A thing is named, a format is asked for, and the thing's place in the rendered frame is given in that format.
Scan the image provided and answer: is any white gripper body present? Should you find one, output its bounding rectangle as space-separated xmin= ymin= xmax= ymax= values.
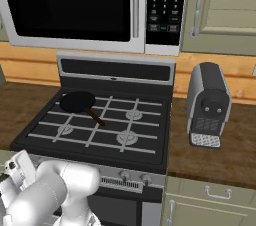
xmin=0 ymin=171 xmax=20 ymax=212

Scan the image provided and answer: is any silver stove knob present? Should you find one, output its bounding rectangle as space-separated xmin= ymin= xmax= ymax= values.
xmin=119 ymin=169 xmax=130 ymax=182
xmin=140 ymin=173 xmax=152 ymax=186

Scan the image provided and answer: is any black and silver stove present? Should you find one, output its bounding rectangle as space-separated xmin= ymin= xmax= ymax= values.
xmin=9 ymin=51 xmax=177 ymax=226

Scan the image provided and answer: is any black oven door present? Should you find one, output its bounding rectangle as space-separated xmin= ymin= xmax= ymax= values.
xmin=87 ymin=192 xmax=164 ymax=226

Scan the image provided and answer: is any pale green drawer front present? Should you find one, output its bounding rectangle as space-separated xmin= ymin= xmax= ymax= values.
xmin=165 ymin=175 xmax=256 ymax=210

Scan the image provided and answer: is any black microwave door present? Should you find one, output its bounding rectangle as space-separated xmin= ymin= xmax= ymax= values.
xmin=0 ymin=0 xmax=146 ymax=54

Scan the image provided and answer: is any pale green base cupboard door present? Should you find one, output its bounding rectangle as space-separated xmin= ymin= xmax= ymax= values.
xmin=161 ymin=192 xmax=256 ymax=226

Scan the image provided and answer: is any silver and black microwave oven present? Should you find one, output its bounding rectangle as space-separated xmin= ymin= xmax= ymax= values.
xmin=0 ymin=0 xmax=189 ymax=56

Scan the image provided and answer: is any grey and black coffee machine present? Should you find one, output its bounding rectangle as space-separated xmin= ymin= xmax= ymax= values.
xmin=185 ymin=61 xmax=233 ymax=150

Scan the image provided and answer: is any black frying pan brown handle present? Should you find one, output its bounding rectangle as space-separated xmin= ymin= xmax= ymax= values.
xmin=59 ymin=90 xmax=107 ymax=127

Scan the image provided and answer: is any silver base cupboard handle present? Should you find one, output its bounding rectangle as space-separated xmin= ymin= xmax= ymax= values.
xmin=166 ymin=198 xmax=177 ymax=226

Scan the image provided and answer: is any silver drawer handle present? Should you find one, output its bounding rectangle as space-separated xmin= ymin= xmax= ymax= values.
xmin=203 ymin=185 xmax=234 ymax=201

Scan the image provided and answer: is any silver microwave door handle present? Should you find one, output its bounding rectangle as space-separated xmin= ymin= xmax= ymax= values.
xmin=132 ymin=0 xmax=140 ymax=40

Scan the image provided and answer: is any silver wall cupboard handle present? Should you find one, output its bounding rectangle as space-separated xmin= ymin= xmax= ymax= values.
xmin=189 ymin=0 xmax=207 ymax=40

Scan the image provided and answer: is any pale green wall cupboard door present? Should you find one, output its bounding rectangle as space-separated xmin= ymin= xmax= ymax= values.
xmin=180 ymin=0 xmax=256 ymax=56

